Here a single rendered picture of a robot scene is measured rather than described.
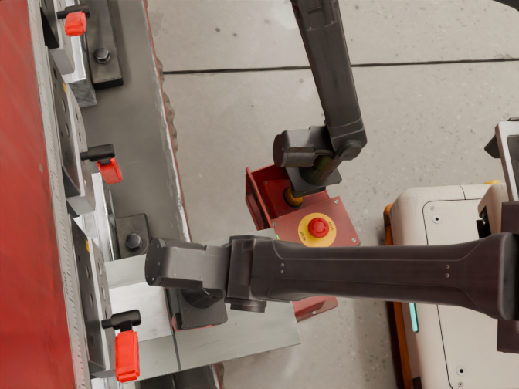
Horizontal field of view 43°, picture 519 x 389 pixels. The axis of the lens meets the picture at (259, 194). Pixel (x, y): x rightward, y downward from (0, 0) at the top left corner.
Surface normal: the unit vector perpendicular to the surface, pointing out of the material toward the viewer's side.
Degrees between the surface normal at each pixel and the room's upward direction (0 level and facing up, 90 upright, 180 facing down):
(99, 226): 0
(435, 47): 0
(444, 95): 0
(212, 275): 30
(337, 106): 81
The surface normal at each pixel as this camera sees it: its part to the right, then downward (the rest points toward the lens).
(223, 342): 0.04, -0.34
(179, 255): 0.40, -0.11
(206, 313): 0.48, -0.38
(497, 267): -0.81, -0.16
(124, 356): -0.11, -0.84
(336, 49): 0.21, 0.87
